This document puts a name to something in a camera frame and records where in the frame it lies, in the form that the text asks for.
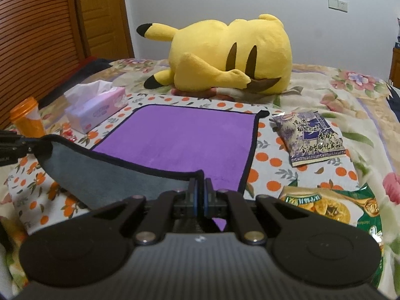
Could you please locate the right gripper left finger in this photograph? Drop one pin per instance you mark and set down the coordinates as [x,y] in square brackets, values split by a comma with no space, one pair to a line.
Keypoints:
[161,215]

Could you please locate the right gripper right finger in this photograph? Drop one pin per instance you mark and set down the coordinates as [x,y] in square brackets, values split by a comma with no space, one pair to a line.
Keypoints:
[233,208]

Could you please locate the purple and grey towel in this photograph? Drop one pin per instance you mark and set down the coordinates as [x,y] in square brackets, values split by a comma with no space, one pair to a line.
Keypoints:
[155,149]

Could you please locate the orange lidded plastic bottle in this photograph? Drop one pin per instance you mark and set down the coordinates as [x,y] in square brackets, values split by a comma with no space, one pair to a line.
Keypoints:
[25,116]

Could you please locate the small red snack packet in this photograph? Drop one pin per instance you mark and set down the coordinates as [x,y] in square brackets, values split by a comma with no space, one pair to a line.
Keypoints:
[71,138]

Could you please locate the pink tissue box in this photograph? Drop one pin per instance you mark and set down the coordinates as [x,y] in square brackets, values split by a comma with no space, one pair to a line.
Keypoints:
[90,104]

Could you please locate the purple snack bag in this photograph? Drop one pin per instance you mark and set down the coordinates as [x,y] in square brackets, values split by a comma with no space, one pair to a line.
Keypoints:
[308,137]

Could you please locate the wooden slatted headboard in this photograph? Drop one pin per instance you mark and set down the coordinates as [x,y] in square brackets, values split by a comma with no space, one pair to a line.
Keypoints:
[40,47]

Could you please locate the green yellow chip bag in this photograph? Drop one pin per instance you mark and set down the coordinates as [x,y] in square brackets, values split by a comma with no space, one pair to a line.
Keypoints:
[357,208]

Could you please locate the yellow Pikachu plush toy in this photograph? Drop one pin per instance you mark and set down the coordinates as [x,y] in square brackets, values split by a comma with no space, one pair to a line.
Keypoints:
[254,56]

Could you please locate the floral bed blanket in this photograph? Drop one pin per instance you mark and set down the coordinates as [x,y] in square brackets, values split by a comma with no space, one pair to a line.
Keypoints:
[354,103]

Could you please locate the wooden door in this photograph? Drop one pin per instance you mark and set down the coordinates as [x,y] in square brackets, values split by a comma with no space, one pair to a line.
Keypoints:
[104,28]

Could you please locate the dark blue bed sheet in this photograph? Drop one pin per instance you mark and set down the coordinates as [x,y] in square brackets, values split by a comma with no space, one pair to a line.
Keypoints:
[393,100]

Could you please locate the wooden sideboard cabinet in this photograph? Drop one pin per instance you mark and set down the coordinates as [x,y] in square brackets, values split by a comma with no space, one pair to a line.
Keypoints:
[394,76]

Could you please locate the white wall switch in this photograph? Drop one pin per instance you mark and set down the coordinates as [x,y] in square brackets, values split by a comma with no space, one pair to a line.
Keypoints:
[338,5]

